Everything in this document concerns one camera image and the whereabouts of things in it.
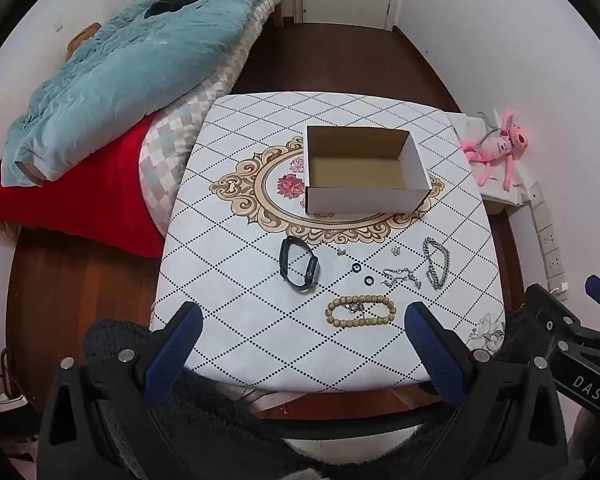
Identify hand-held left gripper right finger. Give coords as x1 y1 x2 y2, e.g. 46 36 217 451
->
405 301 569 480

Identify brown plush toy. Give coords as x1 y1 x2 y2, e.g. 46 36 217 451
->
66 22 103 61

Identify black smart band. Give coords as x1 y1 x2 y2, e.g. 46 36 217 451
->
279 235 322 293

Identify white cardboard box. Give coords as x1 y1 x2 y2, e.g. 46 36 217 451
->
305 125 433 217

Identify thin silver chain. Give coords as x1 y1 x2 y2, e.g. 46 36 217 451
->
381 266 423 289

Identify checked bed sheet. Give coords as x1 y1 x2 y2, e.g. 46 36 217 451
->
139 0 284 239

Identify white wall sockets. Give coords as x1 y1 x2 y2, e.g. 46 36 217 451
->
527 182 571 302

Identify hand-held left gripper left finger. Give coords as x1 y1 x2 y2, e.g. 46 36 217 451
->
37 301 204 480

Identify thick silver chain bracelet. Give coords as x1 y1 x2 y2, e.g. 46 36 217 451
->
422 236 450 290

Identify pink plush toy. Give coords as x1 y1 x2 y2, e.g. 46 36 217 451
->
460 108 530 192

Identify wooden bead bracelet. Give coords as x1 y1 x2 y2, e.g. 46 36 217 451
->
326 295 398 328

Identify light blue quilt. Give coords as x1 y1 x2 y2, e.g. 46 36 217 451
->
0 0 299 189

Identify red blanket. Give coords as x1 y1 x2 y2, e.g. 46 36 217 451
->
0 115 169 260

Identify white shoe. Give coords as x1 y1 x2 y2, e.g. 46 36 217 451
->
0 392 31 417

